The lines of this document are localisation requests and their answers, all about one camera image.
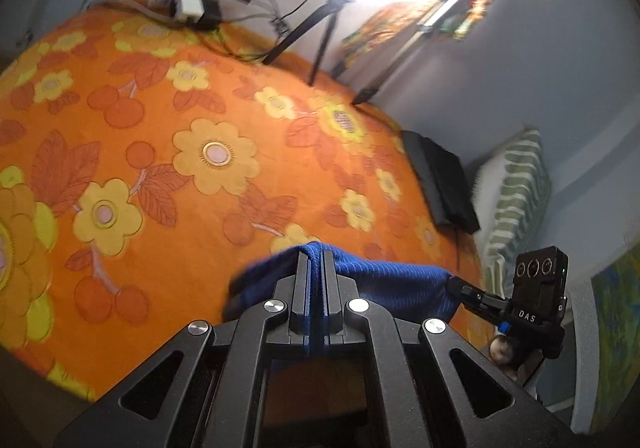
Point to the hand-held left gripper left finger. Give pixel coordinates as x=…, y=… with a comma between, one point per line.
x=303, y=278

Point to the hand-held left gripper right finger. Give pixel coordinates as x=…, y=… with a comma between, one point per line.
x=327, y=278

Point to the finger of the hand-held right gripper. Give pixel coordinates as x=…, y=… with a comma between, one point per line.
x=475, y=298

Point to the blue pants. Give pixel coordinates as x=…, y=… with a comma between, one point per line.
x=395, y=285

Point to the person's right hand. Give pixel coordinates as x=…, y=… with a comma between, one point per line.
x=502, y=353

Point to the green and yellow painting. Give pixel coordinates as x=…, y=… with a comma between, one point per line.
x=620, y=338

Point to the green striped pillow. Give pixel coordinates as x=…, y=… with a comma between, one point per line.
x=517, y=198

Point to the folded dark cloth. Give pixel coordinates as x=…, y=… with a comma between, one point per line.
x=442, y=183

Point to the orange floral blanket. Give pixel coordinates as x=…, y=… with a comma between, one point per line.
x=150, y=153

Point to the black tripod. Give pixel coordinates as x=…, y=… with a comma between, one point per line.
x=327, y=35

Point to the colourful patterned cloth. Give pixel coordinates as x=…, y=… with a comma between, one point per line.
x=395, y=25

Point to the white power strip with chargers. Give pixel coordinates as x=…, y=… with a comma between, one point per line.
x=192, y=3

